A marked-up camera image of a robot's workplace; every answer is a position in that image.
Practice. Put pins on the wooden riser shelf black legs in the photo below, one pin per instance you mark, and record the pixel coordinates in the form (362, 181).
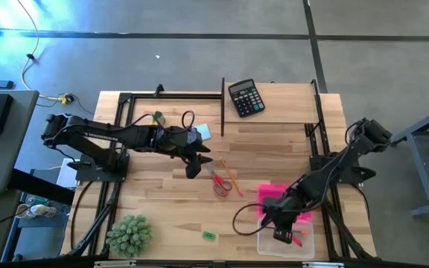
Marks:
(289, 104)

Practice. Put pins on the grey desk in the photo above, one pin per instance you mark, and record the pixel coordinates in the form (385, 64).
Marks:
(2, 156)

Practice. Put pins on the blue sticky note pad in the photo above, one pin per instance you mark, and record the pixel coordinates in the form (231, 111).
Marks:
(205, 131)

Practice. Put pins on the silver metal bracket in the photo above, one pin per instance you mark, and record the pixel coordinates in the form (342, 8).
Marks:
(114, 264)
(322, 265)

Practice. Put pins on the green artificial plant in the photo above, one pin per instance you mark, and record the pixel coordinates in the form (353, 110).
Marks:
(129, 235)

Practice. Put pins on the black aluminium table frame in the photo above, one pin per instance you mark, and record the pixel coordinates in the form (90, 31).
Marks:
(177, 96)

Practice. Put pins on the yellow green crayon box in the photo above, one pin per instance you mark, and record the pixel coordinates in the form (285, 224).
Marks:
(159, 118)

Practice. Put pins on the yellow black plug connector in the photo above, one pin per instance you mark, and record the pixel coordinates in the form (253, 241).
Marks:
(65, 99)

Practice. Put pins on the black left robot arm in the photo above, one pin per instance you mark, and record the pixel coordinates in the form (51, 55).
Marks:
(99, 130)

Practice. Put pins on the black desk calculator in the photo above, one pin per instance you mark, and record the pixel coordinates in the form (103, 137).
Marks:
(246, 98)

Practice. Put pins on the pink highlighter pen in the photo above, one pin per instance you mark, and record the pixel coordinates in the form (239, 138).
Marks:
(297, 242)

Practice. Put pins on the clear pencil case pink lid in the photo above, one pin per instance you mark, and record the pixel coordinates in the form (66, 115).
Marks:
(268, 193)

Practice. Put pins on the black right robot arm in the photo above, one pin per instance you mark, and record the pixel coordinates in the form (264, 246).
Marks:
(326, 175)

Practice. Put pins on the blue grey storage cart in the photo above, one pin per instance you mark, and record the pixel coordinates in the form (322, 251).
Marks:
(39, 242)

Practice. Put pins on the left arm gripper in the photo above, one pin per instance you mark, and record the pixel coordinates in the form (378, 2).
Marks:
(173, 143)

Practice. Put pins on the small green eraser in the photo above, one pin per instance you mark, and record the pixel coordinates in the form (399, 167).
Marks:
(209, 235)

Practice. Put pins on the black angled beam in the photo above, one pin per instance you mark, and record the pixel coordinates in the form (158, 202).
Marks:
(39, 186)

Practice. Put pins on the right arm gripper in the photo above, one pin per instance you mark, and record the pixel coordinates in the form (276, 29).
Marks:
(283, 214)

